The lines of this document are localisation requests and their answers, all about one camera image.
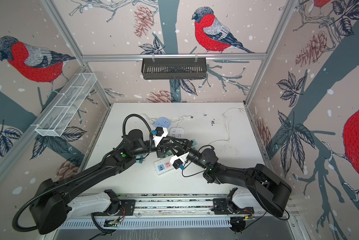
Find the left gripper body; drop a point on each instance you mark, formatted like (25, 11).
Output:
(159, 148)

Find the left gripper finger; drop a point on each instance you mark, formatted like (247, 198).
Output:
(178, 142)
(172, 150)

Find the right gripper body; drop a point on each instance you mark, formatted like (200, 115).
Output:
(194, 155)

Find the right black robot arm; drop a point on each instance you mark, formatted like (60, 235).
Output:
(271, 192)

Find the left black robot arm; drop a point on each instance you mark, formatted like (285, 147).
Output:
(50, 207)

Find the white square power socket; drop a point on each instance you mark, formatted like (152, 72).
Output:
(176, 132)

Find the white colourful power strip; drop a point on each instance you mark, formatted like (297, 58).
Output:
(163, 166)

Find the blue square power socket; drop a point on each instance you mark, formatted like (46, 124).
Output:
(162, 123)

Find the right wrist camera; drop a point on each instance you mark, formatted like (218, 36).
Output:
(179, 161)

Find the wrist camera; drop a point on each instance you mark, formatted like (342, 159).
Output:
(158, 134)
(179, 161)

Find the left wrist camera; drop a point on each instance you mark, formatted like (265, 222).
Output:
(158, 134)

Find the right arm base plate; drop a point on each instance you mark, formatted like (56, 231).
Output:
(225, 206)

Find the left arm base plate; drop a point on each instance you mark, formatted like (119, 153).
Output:
(122, 208)

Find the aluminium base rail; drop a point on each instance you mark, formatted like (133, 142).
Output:
(159, 206)

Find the white wire mesh shelf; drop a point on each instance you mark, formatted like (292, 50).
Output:
(58, 118)

